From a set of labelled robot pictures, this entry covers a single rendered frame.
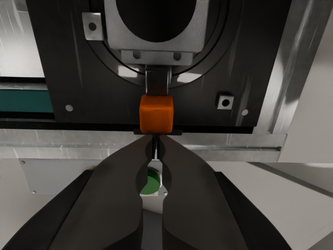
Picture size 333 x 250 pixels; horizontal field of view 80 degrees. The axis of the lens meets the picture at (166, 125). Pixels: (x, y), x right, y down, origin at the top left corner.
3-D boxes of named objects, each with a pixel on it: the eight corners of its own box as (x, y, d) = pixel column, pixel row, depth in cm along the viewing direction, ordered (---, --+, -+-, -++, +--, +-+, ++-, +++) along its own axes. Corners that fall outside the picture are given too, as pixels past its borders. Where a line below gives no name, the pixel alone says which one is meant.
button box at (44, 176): (168, 170, 36) (169, 197, 31) (50, 168, 35) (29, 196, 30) (170, 137, 33) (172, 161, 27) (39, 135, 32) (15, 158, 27)
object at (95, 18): (108, 38, 17) (103, 40, 16) (90, 38, 17) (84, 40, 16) (105, 12, 17) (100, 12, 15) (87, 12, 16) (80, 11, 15)
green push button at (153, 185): (160, 185, 31) (160, 195, 29) (134, 185, 31) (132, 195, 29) (160, 165, 29) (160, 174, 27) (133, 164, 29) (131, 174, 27)
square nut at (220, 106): (229, 106, 23) (231, 109, 22) (215, 105, 23) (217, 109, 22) (231, 93, 22) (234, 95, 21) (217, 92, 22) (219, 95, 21)
